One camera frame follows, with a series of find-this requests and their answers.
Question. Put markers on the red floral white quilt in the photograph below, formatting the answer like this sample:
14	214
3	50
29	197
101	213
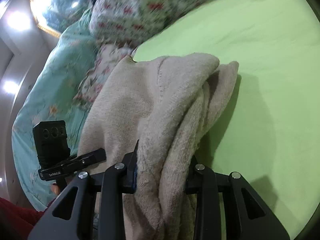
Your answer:
135	21

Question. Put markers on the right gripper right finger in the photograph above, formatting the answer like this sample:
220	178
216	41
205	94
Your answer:
229	197

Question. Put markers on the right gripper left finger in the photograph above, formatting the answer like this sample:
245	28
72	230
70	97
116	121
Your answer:
71	214

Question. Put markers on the beige knitted sweater dress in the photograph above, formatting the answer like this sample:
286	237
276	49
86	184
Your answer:
161	108

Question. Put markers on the pink floral ruffled pillow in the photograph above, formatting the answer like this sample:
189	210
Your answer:
108	56

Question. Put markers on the teal floral duvet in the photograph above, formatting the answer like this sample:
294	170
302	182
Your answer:
52	98

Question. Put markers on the red sleeve left forearm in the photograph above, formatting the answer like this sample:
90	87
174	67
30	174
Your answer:
19	220

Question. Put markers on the gold framed picture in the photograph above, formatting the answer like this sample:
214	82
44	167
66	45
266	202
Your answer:
38	8

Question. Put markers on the lime green bed sheet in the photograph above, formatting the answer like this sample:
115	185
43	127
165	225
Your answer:
269	132

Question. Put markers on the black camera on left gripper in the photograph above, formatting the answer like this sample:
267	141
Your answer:
51	143

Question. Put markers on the person's left hand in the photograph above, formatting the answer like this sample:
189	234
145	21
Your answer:
55	189

